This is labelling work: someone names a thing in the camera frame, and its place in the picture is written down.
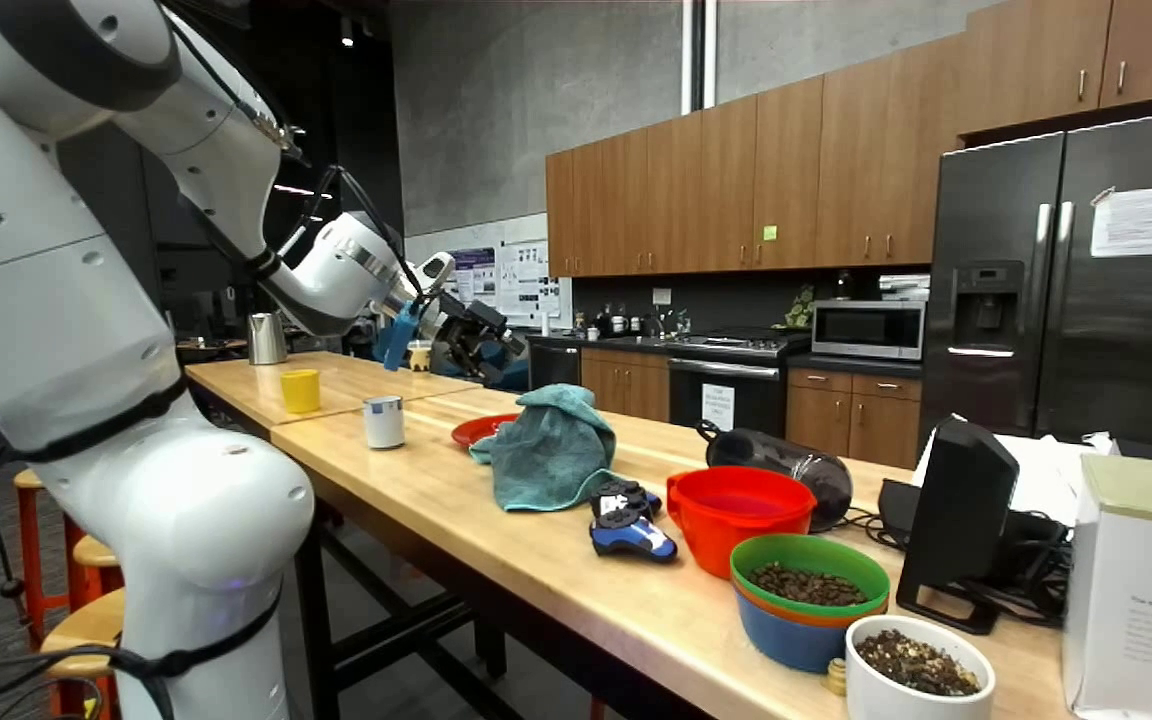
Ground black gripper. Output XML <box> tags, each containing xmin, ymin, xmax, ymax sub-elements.
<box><xmin>437</xmin><ymin>296</ymin><xmax>521</xmax><ymax>381</ymax></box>

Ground blue-green towel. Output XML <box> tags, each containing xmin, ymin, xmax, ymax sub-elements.
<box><xmin>466</xmin><ymin>382</ymin><xmax>625</xmax><ymax>512</ymax></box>

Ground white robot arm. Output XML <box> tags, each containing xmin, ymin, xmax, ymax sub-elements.
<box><xmin>0</xmin><ymin>0</ymin><xmax>504</xmax><ymax>720</ymax></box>

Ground orange-red plate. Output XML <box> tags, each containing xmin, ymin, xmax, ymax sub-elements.
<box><xmin>453</xmin><ymin>412</ymin><xmax>521</xmax><ymax>450</ymax></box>

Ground white tin can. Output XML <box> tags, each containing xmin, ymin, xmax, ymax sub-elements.
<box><xmin>358</xmin><ymin>397</ymin><xmax>405</xmax><ymax>450</ymax></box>

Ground yellow cup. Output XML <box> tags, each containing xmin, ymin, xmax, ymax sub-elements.
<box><xmin>280</xmin><ymin>367</ymin><xmax>321</xmax><ymax>415</ymax></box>

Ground blue black toy car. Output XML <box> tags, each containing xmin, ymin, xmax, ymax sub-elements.
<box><xmin>587</xmin><ymin>489</ymin><xmax>674</xmax><ymax>565</ymax></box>

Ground black oven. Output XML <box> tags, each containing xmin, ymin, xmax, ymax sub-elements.
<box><xmin>667</xmin><ymin>357</ymin><xmax>785</xmax><ymax>434</ymax></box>

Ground red plastic bowl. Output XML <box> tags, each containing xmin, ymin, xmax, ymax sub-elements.
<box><xmin>667</xmin><ymin>464</ymin><xmax>817</xmax><ymax>574</ymax></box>

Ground silver microwave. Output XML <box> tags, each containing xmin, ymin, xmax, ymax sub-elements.
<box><xmin>812</xmin><ymin>301</ymin><xmax>922</xmax><ymax>364</ymax></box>

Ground black bag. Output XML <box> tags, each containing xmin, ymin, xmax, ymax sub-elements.
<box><xmin>695</xmin><ymin>420</ymin><xmax>850</xmax><ymax>531</ymax></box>

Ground brown upper cabinets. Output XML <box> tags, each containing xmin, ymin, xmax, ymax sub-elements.
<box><xmin>545</xmin><ymin>0</ymin><xmax>1152</xmax><ymax>279</ymax></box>

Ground green bowl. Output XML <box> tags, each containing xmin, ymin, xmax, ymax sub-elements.
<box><xmin>727</xmin><ymin>534</ymin><xmax>887</xmax><ymax>626</ymax></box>

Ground blue bowl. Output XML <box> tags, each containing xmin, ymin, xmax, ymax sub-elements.
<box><xmin>737</xmin><ymin>596</ymin><xmax>849</xmax><ymax>675</ymax></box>

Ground orange stool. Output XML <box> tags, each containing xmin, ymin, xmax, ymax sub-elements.
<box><xmin>13</xmin><ymin>468</ymin><xmax>124</xmax><ymax>720</ymax></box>

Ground black speaker stand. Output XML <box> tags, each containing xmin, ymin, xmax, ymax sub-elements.
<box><xmin>895</xmin><ymin>415</ymin><xmax>1020</xmax><ymax>634</ymax></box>

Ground white bowl with beans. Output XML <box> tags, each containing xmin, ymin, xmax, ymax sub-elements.
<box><xmin>842</xmin><ymin>615</ymin><xmax>994</xmax><ymax>720</ymax></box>

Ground black stainless refrigerator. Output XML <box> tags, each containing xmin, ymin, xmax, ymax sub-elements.
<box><xmin>922</xmin><ymin>117</ymin><xmax>1152</xmax><ymax>455</ymax></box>

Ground white storage box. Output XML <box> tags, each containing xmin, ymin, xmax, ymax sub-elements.
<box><xmin>1065</xmin><ymin>455</ymin><xmax>1152</xmax><ymax>720</ymax></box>

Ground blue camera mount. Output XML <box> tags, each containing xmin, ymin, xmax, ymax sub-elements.
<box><xmin>373</xmin><ymin>301</ymin><xmax>422</xmax><ymax>367</ymax></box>

